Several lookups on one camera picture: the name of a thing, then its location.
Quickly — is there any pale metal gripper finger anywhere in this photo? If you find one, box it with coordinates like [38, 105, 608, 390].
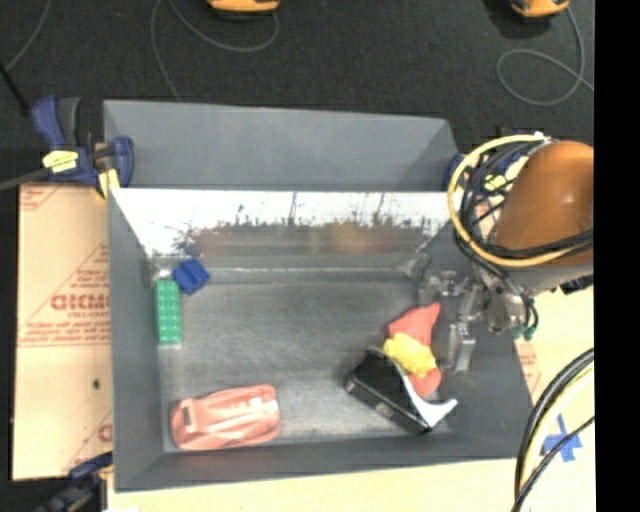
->
[423, 271, 472, 302]
[448, 322, 477, 375]

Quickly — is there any yellow soft toy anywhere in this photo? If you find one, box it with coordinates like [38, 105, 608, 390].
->
[382, 333, 438, 378]

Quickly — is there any black box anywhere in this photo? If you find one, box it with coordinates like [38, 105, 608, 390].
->
[344, 347, 433, 436]

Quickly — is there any grey metal bin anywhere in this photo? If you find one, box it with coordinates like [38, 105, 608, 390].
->
[102, 99, 536, 491]

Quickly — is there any red flat packet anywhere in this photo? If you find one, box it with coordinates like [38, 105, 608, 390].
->
[169, 383, 283, 452]

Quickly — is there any blue block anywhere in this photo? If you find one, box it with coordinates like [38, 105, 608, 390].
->
[172, 258, 211, 296]

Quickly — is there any green studded flat block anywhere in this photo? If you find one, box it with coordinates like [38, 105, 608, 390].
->
[155, 278, 183, 346]

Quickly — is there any black cylinder on white bracket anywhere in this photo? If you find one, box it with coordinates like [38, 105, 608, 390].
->
[559, 275, 595, 296]

